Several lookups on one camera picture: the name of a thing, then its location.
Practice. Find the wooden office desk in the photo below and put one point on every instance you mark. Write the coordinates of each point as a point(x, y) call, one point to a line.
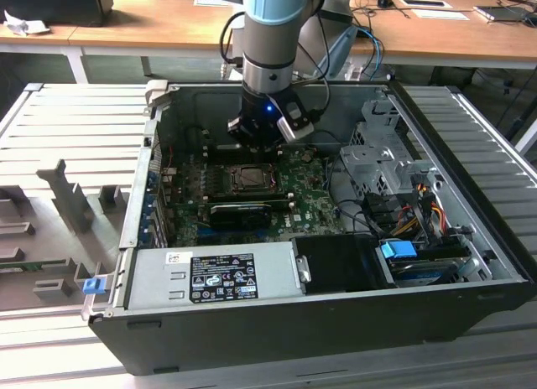
point(147, 24)

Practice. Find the black plastic shroud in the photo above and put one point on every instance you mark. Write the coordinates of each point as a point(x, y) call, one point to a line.
point(340, 263)

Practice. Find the grey power supply unit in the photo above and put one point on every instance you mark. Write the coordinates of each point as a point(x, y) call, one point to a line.
point(155, 280)

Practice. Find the black open PC case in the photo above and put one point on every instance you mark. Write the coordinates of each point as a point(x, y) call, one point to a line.
point(251, 338)

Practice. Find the blue disk carrier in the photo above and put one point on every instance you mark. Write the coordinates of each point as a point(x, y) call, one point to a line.
point(396, 252)

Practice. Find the small blue case latch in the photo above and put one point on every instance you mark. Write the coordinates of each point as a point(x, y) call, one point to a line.
point(94, 286)

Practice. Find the grey closed notebook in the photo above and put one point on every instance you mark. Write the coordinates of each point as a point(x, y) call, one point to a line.
point(501, 14)

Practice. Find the silver metal drive cage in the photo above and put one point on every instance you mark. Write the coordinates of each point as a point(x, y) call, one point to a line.
point(369, 162)

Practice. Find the hard disk drive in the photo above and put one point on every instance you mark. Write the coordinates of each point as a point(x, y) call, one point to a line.
point(423, 271)

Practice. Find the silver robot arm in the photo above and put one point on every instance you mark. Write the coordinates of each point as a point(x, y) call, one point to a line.
point(268, 41)

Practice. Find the black RAM slot bank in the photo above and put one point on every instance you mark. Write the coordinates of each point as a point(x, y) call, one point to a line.
point(222, 153)
point(251, 197)

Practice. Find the black computer tower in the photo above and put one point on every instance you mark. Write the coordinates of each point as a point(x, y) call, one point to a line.
point(54, 5)

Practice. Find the black graphics card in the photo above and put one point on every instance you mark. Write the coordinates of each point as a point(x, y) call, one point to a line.
point(239, 216)

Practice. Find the white paper sheet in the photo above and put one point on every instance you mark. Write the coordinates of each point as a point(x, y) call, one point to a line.
point(440, 14)

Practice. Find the black computer mouse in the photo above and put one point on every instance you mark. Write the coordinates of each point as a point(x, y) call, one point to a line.
point(385, 2)

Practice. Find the grey parts rack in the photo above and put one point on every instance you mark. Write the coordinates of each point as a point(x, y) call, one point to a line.
point(63, 238)

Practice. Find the green motherboard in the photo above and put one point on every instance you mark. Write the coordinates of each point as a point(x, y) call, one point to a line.
point(310, 204)

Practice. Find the crumpled white paper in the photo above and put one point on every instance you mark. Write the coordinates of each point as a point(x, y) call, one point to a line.
point(23, 25)

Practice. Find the green RAM stick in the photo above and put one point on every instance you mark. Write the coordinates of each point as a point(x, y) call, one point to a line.
point(33, 266)

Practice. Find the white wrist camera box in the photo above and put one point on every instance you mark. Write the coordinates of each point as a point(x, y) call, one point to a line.
point(294, 130)

